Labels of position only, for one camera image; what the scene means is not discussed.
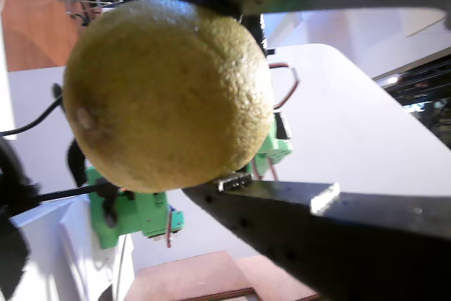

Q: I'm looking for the dark shelf unit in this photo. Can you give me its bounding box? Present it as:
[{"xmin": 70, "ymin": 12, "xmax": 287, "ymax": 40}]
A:
[{"xmin": 373, "ymin": 47, "xmax": 451, "ymax": 147}]

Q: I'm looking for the black table clamp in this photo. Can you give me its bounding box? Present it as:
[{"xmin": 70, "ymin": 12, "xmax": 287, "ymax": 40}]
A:
[{"xmin": 92, "ymin": 178, "xmax": 120, "ymax": 230}]

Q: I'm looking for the yellow lemon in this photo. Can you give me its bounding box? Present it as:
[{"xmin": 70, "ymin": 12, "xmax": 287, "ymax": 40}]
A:
[{"xmin": 62, "ymin": 0, "xmax": 275, "ymax": 195}]

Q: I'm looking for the thin black cable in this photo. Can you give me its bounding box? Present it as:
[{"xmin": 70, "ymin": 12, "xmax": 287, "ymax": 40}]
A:
[{"xmin": 0, "ymin": 82, "xmax": 66, "ymax": 138}]

